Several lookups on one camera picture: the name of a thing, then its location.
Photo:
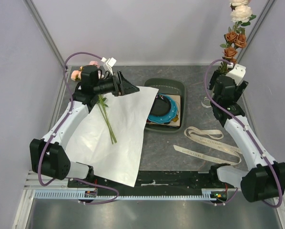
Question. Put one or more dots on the white wrapping paper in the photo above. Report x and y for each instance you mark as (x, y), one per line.
(91, 143)

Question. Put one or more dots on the orange flower stem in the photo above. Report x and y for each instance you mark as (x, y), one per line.
(234, 40)

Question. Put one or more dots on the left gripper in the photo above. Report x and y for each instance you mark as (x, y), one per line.
(122, 87)

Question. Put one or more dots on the pink flower stems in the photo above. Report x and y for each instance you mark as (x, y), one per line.
(106, 117)

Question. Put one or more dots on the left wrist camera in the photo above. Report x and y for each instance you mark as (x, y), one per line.
(108, 64)

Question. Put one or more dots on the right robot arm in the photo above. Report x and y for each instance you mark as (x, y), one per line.
(265, 177)

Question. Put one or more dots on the clear glass vase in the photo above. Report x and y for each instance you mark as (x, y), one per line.
(206, 102)

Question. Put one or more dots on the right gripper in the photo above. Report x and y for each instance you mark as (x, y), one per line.
(239, 90)

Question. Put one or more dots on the grey cable duct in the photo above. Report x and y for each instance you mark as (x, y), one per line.
(83, 195)

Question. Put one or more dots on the dark green tray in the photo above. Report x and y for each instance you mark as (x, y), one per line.
(169, 87)

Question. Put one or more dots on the white flower stem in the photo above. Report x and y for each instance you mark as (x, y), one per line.
(241, 15)

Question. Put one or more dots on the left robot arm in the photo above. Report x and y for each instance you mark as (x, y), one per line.
(48, 156)

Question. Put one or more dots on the left aluminium frame post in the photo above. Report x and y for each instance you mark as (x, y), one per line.
(45, 32)

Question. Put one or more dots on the blue plate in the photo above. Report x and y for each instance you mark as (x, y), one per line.
(166, 119)

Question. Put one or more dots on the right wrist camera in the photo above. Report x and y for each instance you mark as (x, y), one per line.
(236, 72)

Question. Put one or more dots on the cream ribbon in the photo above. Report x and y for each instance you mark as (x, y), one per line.
(210, 139)

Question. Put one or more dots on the wooden puzzle board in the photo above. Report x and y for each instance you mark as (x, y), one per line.
(175, 122)

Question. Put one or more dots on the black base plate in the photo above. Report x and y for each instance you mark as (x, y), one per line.
(164, 183)

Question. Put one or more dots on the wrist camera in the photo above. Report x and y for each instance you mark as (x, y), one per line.
(108, 64)
(236, 72)

